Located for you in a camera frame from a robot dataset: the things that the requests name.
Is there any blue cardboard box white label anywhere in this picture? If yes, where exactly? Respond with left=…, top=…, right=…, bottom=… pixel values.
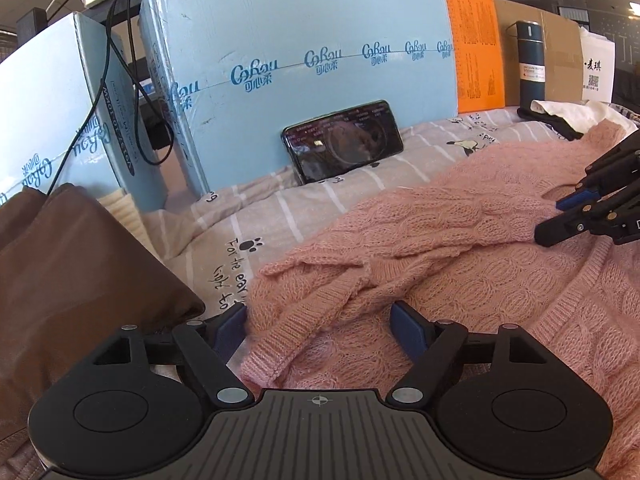
left=0, top=10, right=143, bottom=211

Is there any orange printed board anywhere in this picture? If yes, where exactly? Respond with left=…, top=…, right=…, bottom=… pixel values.
left=444, top=0, right=506, bottom=115

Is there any white paper bag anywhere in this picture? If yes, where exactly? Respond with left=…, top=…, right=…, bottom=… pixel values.
left=580, top=27, right=617, bottom=104

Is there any brown cardboard box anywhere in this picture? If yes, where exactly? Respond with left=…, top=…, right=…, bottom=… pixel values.
left=492, top=0, right=587, bottom=109

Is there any hanging black adapter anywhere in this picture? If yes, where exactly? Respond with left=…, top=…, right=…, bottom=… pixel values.
left=144, top=104, right=177, bottom=152

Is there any white cloth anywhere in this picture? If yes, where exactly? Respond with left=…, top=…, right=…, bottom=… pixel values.
left=530, top=100, right=637, bottom=134

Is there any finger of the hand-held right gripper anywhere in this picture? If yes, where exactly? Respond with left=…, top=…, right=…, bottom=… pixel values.
left=533, top=187, right=640, bottom=247
left=556, top=131, right=640, bottom=211

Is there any black smartphone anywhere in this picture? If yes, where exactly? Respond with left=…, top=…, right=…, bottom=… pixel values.
left=281, top=100, right=405, bottom=186

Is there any dark green thermos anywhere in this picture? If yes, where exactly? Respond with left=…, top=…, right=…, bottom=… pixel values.
left=515, top=20, right=547, bottom=111

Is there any cream ribbed cloth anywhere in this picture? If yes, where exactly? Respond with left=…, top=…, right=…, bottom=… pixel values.
left=97, top=191, right=167, bottom=262

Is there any brown folded garment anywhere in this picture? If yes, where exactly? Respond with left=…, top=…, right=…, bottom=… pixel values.
left=0, top=184, right=207, bottom=413

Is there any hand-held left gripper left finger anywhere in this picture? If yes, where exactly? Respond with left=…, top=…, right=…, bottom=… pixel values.
left=90, top=304, right=253, bottom=407

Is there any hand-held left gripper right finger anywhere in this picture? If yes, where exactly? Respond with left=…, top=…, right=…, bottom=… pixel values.
left=389, top=300, right=551, bottom=406

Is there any black cloth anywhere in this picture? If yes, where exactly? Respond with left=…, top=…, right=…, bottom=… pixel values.
left=517, top=105, right=586, bottom=141

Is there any pink knit sweater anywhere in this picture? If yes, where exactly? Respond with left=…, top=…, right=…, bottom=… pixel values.
left=240, top=120, right=640, bottom=480

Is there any black cable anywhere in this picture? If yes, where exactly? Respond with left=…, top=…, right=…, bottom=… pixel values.
left=47, top=0, right=173, bottom=197

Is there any black power adapter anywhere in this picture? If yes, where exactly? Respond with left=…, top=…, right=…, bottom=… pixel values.
left=16, top=7, right=49, bottom=44

